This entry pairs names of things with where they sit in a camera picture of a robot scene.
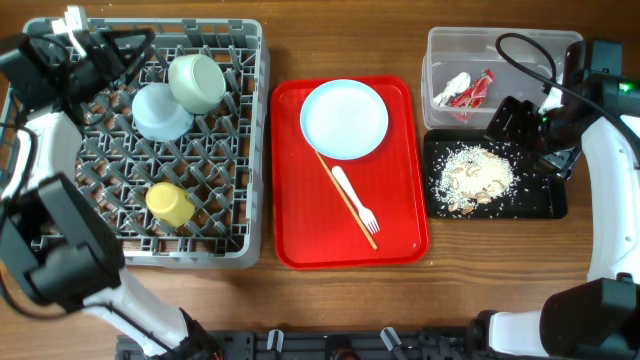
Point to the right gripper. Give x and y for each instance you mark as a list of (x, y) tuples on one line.
[(524, 112)]

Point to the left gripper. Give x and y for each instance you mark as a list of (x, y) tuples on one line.
[(109, 63)]

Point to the red snack wrapper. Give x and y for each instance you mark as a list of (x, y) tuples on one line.
[(475, 94)]

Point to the pale green bowl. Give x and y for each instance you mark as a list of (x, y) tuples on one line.
[(197, 83)]

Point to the rice and food scraps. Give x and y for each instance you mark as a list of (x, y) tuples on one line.
[(470, 177)]

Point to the pale blue bowl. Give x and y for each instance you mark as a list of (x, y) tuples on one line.
[(158, 116)]

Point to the yellow plastic cup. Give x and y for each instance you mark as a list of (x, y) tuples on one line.
[(169, 203)]

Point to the white round plate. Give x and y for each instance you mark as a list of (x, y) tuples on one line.
[(344, 119)]

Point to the white plastic fork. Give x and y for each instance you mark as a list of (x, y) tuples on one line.
[(365, 214)]

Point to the wooden chopstick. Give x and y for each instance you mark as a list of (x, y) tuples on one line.
[(347, 202)]

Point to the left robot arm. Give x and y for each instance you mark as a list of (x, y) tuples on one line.
[(56, 247)]

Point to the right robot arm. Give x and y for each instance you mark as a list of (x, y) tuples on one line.
[(599, 115)]

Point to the grey dishwasher rack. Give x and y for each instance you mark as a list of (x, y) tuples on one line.
[(218, 161)]

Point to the black plastic tray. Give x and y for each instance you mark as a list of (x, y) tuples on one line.
[(536, 195)]

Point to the clear plastic bin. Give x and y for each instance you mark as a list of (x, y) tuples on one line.
[(452, 50)]

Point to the red plastic tray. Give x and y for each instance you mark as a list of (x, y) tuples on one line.
[(313, 226)]

